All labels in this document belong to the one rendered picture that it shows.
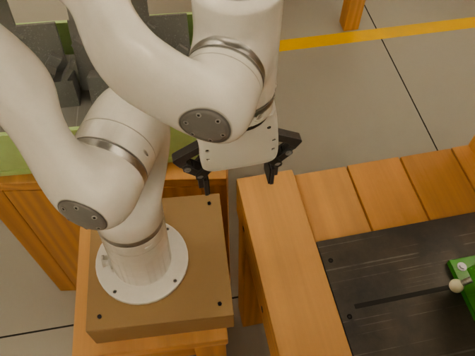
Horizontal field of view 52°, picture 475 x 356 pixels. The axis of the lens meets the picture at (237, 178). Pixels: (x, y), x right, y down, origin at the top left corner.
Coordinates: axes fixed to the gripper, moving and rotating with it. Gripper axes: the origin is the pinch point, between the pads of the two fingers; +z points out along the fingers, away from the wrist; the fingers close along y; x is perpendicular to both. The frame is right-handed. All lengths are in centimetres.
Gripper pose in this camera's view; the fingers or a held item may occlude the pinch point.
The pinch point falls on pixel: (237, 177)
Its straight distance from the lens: 68.8
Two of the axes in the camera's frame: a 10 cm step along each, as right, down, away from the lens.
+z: 0.0, 5.5, 8.3
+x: 2.0, 8.2, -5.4
